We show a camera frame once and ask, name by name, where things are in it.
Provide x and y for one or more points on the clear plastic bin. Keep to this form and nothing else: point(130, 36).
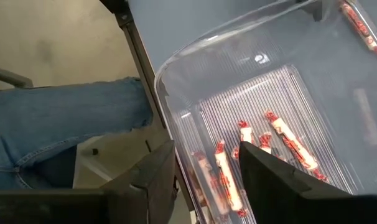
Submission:
point(269, 77)

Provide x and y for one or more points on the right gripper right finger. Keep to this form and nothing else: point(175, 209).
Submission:
point(300, 205)

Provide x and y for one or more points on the person's leg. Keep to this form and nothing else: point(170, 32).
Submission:
point(67, 109)

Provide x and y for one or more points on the grey chair armrest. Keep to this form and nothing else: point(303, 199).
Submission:
point(8, 77)

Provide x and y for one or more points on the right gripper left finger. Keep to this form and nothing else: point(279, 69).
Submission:
point(82, 207)

